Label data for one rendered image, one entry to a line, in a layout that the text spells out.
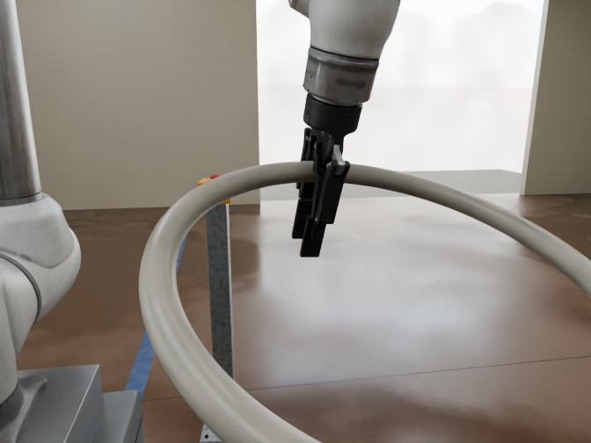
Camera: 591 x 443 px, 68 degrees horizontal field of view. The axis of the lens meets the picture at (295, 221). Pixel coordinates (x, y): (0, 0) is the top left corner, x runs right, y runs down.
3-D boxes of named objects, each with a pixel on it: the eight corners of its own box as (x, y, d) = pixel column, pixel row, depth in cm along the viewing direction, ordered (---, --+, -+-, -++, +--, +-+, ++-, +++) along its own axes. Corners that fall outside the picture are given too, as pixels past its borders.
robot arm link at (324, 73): (321, 54, 49) (311, 106, 52) (393, 63, 52) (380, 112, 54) (300, 39, 56) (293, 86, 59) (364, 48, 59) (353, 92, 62)
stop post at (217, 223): (251, 410, 200) (244, 174, 173) (248, 442, 180) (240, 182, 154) (207, 411, 199) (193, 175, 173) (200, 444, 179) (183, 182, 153)
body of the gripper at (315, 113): (299, 85, 59) (288, 149, 64) (317, 104, 52) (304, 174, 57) (350, 90, 61) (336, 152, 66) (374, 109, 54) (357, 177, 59)
